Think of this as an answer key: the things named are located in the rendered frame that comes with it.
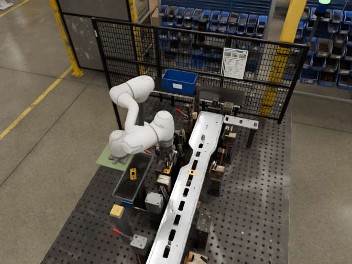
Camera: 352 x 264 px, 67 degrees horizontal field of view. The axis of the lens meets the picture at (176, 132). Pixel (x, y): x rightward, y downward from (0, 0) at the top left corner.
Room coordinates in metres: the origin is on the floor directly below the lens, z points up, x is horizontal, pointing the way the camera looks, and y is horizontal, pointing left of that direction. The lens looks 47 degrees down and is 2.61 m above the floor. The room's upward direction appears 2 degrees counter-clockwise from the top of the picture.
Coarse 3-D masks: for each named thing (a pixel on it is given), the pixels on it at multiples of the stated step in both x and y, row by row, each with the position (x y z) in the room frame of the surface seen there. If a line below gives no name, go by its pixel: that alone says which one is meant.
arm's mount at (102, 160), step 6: (108, 144) 1.64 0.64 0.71; (108, 150) 1.56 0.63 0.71; (102, 156) 1.50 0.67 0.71; (108, 156) 1.49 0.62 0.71; (132, 156) 1.49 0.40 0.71; (96, 162) 1.43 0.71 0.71; (102, 162) 1.42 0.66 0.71; (108, 162) 1.42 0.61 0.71; (114, 168) 1.36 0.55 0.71; (120, 168) 1.36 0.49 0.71
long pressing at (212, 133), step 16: (208, 112) 1.73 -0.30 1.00; (208, 128) 1.53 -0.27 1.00; (192, 144) 1.36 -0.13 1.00; (208, 144) 1.36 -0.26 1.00; (192, 160) 1.20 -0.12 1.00; (208, 160) 1.20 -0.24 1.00; (176, 192) 0.94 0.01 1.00; (192, 192) 0.93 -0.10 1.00; (176, 208) 0.82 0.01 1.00; (192, 208) 0.81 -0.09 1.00; (160, 224) 0.71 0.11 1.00; (160, 240) 0.61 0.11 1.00; (176, 240) 0.61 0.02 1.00; (160, 256) 0.52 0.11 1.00; (176, 256) 0.52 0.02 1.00
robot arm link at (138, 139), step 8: (120, 96) 1.33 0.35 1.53; (128, 96) 1.32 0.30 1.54; (120, 104) 1.30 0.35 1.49; (128, 104) 1.25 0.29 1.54; (136, 104) 1.24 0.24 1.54; (128, 112) 1.15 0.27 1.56; (136, 112) 1.16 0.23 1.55; (128, 120) 1.05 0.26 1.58; (128, 128) 0.98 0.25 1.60; (136, 128) 0.93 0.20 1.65; (144, 128) 0.92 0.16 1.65; (128, 136) 0.88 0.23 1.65; (136, 136) 0.87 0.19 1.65; (144, 136) 0.88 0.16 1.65; (152, 136) 0.89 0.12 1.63; (128, 144) 0.84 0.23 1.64; (136, 144) 0.84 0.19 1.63; (144, 144) 0.85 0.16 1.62; (152, 144) 0.87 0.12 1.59; (128, 152) 0.82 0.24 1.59; (136, 152) 0.83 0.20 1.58
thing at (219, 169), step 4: (216, 168) 1.09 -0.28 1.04; (220, 168) 1.09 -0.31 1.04; (224, 168) 1.10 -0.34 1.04; (212, 172) 1.08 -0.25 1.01; (216, 172) 1.07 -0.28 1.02; (220, 172) 1.07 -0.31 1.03; (224, 172) 1.10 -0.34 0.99; (212, 176) 1.08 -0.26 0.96; (216, 176) 1.07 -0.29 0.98; (220, 176) 1.07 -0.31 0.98; (212, 180) 1.08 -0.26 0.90; (216, 180) 1.07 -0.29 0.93; (220, 180) 1.07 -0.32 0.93; (212, 184) 1.08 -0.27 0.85; (216, 184) 1.07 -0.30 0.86; (220, 184) 1.11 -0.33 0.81; (212, 188) 1.08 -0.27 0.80; (216, 188) 1.07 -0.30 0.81; (208, 192) 1.09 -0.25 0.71; (212, 192) 1.08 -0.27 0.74; (216, 192) 1.07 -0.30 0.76; (220, 192) 1.07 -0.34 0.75
